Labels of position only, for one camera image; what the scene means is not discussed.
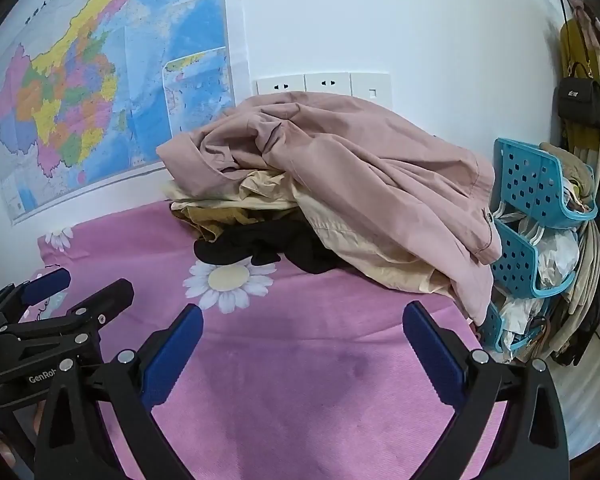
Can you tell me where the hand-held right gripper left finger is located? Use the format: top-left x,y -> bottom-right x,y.
35,304 -> 206,480

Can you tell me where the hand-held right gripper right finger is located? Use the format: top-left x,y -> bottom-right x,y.
403,301 -> 571,480

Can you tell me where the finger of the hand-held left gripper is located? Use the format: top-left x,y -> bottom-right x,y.
0,279 -> 135,350
0,267 -> 72,319

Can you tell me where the dusty pink jacket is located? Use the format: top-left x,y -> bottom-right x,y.
156,91 -> 503,326

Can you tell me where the blue perforated plastic basket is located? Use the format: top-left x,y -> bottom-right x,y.
495,220 -> 581,301
494,137 -> 600,231
477,300 -> 531,356

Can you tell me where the pink floral bedsheet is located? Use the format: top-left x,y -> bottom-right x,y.
17,200 -> 511,480

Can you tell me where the beige garment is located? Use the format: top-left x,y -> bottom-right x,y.
162,167 -> 456,297

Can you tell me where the olive brown garment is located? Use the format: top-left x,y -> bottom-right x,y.
170,205 -> 306,242

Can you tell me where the black garment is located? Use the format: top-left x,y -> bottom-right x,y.
194,220 -> 351,276

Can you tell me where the white plastic bag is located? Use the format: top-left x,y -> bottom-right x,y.
535,230 -> 581,287

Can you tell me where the beige tote bag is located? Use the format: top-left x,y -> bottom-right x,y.
545,220 -> 600,361

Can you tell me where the beige cloth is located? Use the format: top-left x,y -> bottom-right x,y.
540,142 -> 597,197

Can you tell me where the black handbag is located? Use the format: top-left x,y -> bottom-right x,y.
557,60 -> 600,133

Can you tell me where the hanging yellow garment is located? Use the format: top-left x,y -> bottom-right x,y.
560,17 -> 600,151

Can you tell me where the pink plush toy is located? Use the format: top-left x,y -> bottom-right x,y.
567,0 -> 600,51

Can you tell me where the colourful wall map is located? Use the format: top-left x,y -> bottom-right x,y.
0,0 -> 251,226

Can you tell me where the white wall outlet plate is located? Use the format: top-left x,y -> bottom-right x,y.
350,73 -> 392,110

